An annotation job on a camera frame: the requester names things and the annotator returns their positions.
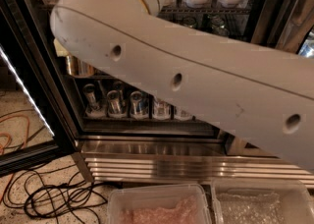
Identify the clear bin bubble wrap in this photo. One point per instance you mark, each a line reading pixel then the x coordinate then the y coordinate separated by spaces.
pixel 252 201

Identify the silver can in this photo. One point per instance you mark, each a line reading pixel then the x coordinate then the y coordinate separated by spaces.
pixel 117 107
pixel 95 107

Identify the left water bottle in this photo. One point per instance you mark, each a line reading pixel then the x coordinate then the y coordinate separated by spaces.
pixel 161 109

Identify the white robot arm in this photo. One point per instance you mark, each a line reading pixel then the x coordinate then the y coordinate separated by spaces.
pixel 259 94

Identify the stainless steel fridge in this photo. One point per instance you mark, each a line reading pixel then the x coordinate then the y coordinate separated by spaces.
pixel 130 150

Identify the bottom middle silver can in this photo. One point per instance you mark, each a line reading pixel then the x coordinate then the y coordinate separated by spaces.
pixel 117 107

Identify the clear bin pink wrap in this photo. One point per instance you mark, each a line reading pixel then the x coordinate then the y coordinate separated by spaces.
pixel 170 204

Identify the bottom left silver can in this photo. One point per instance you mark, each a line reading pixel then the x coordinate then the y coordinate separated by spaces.
pixel 95 107

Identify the middle water bottle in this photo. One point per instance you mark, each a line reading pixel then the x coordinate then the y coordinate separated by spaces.
pixel 182 115

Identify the water bottle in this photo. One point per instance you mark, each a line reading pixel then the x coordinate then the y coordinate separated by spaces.
pixel 161 109
pixel 182 115

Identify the open glass fridge door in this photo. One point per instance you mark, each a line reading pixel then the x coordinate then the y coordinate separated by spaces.
pixel 32 105

